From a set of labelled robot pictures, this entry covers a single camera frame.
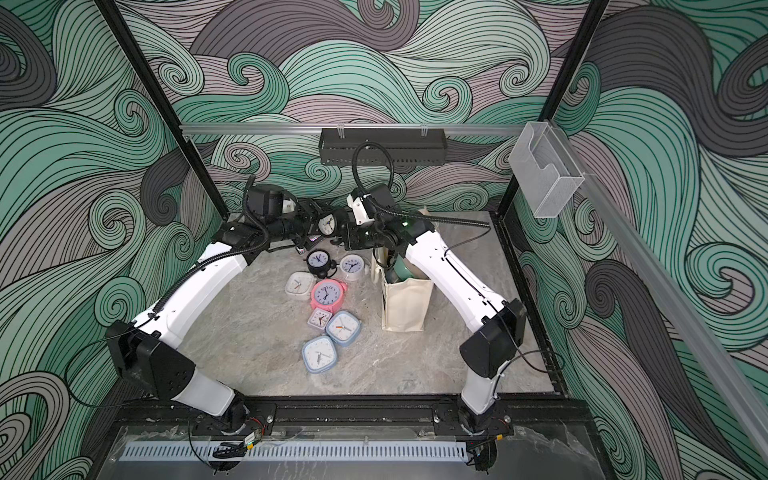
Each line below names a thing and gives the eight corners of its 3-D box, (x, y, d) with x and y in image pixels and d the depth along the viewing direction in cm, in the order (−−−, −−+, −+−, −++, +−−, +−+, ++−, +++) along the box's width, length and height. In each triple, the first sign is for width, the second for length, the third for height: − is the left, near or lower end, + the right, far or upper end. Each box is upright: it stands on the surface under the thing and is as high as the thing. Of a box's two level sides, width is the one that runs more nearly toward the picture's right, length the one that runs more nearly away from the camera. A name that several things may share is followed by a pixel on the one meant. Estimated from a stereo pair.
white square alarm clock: (285, 300, 97) (283, 295, 94) (291, 276, 103) (288, 271, 100) (311, 300, 97) (309, 295, 94) (315, 276, 103) (314, 271, 100)
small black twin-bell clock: (319, 283, 101) (317, 278, 99) (302, 262, 107) (300, 257, 104) (339, 269, 105) (338, 264, 102) (322, 250, 110) (321, 245, 108)
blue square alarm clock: (302, 373, 82) (299, 369, 79) (307, 341, 88) (304, 336, 85) (335, 373, 82) (333, 369, 79) (338, 341, 88) (336, 336, 85)
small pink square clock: (308, 325, 91) (306, 321, 89) (317, 309, 95) (315, 305, 93) (324, 331, 90) (323, 328, 88) (333, 315, 93) (332, 311, 91)
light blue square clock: (325, 346, 87) (324, 342, 85) (329, 315, 94) (328, 310, 91) (359, 346, 87) (359, 342, 85) (360, 315, 94) (360, 310, 91)
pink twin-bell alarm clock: (307, 306, 95) (305, 302, 93) (319, 281, 102) (317, 276, 99) (338, 314, 94) (336, 309, 91) (347, 287, 100) (346, 282, 98)
